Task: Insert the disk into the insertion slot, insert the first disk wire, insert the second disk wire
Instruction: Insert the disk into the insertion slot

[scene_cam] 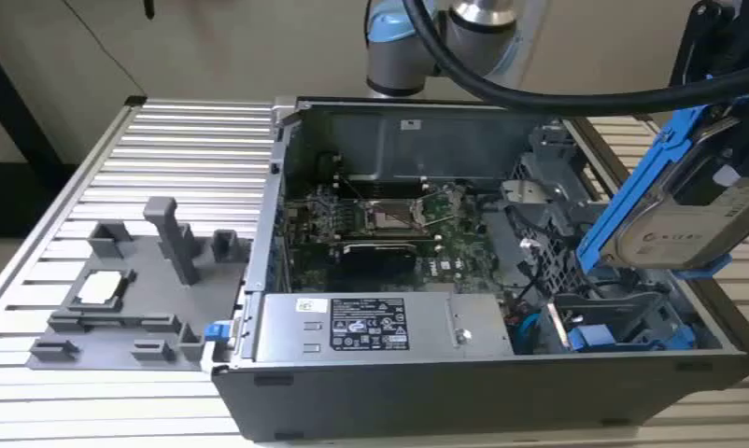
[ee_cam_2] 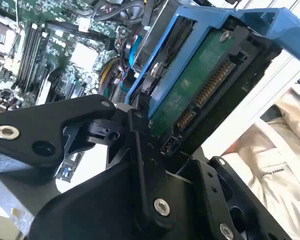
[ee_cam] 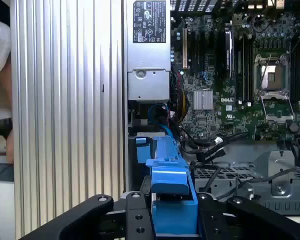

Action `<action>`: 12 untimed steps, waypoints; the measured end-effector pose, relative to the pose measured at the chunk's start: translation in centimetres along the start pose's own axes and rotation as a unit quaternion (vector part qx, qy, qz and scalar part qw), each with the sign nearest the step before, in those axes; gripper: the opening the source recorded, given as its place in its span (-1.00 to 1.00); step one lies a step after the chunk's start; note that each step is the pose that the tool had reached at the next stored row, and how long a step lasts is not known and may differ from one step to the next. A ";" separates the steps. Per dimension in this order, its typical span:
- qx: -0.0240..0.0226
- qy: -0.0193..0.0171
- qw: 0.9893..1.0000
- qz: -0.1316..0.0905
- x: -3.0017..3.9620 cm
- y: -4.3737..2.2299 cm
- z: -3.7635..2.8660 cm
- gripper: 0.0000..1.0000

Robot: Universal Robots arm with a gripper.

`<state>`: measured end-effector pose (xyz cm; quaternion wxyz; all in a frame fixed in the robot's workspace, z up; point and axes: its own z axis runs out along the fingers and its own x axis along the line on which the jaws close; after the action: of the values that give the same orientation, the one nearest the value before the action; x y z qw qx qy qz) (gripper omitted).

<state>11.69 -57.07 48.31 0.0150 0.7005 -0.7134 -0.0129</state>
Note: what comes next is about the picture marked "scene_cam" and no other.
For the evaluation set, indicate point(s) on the hard disk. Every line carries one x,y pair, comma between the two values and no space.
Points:
656,233

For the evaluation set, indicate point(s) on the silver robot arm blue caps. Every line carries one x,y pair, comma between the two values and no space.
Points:
397,51

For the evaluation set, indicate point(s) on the grey metal disk bay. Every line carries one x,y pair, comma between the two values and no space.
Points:
635,312

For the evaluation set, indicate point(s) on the black RAM slot bank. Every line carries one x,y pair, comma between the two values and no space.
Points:
385,184

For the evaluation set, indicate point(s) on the grey metal drive cage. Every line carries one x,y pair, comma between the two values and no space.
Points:
551,158

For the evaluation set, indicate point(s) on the green motherboard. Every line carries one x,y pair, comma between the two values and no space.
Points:
467,261

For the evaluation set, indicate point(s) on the CPU socket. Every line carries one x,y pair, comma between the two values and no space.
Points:
385,221

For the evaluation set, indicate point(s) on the black graphics card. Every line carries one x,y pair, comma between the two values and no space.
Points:
373,263

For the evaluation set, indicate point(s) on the dark grey PC case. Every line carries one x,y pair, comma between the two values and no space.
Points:
411,401

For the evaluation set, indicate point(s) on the silver power supply unit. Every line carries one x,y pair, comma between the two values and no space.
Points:
285,326

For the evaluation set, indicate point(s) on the small black antenna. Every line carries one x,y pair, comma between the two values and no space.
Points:
149,9

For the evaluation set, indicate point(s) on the blue case latch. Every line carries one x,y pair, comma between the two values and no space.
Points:
216,330

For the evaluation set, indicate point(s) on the grey parts rack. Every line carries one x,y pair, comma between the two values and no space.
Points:
154,298

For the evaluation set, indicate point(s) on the silver CPU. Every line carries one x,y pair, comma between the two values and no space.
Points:
102,285

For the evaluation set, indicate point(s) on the blue disk bay bracket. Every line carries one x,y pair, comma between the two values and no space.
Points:
590,338

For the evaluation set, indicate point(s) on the black desk frame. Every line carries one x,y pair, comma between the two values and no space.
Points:
11,116

